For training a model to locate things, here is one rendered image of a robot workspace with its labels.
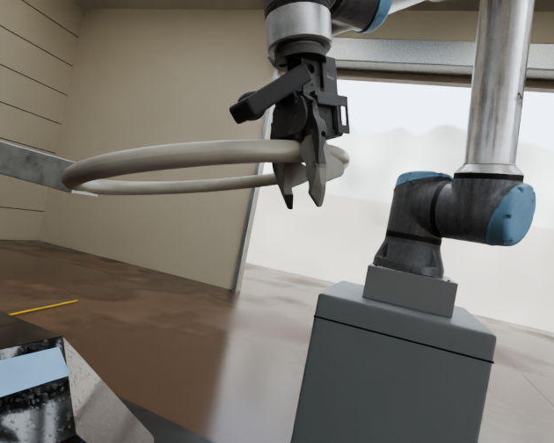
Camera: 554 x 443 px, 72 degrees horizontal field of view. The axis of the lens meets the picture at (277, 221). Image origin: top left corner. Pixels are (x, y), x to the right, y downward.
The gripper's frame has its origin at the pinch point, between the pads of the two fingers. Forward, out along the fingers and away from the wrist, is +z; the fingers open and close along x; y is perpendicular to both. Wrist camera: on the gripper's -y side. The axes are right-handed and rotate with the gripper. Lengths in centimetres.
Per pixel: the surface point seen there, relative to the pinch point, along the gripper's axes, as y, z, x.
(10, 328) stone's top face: -32.5, 13.5, 19.3
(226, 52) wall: 262, -241, 444
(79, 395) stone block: -26.4, 22.2, 13.2
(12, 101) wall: 7, -194, 637
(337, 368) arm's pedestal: 30, 40, 26
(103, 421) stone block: -23.5, 27.5, 15.8
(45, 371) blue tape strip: -29.8, 17.8, 12.3
